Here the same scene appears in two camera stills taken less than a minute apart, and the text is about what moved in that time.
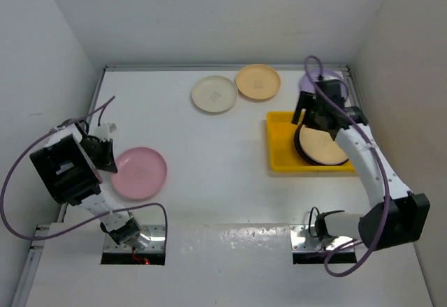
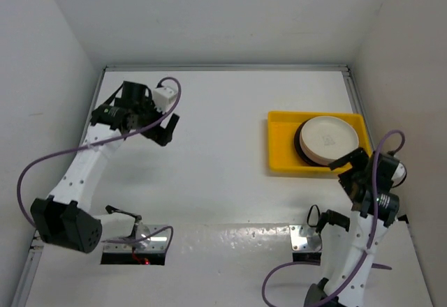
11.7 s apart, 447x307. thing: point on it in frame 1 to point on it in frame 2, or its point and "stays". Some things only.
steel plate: (298, 147) stays
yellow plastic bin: (283, 156) stays
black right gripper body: (311, 118) to (360, 174)
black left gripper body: (96, 150) to (146, 116)
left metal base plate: (153, 236) stays
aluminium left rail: (23, 293) stays
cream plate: (214, 93) to (325, 139)
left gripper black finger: (110, 160) to (163, 136)
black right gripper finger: (304, 100) to (355, 158)
